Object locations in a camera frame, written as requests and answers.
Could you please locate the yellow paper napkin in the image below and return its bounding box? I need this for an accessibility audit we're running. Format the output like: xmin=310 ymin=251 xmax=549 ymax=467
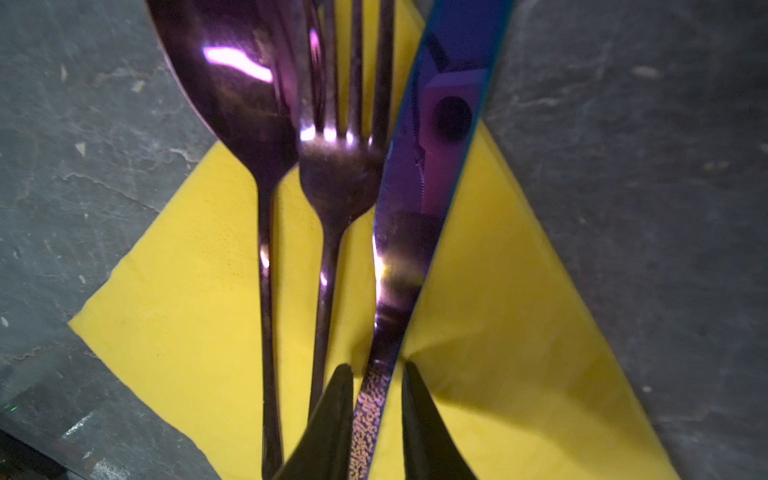
xmin=71 ymin=1 xmax=676 ymax=479

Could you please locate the purple metal fork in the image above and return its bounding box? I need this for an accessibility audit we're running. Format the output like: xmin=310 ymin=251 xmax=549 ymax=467
xmin=292 ymin=1 xmax=395 ymax=410

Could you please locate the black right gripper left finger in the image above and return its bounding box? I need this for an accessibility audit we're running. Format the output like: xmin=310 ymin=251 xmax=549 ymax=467
xmin=273 ymin=364 xmax=354 ymax=479

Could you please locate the purple metal spoon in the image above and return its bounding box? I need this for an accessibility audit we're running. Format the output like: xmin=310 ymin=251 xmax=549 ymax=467
xmin=147 ymin=0 xmax=297 ymax=479

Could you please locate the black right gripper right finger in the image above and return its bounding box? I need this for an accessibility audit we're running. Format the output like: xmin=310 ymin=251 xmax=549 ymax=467
xmin=402 ymin=362 xmax=476 ymax=479

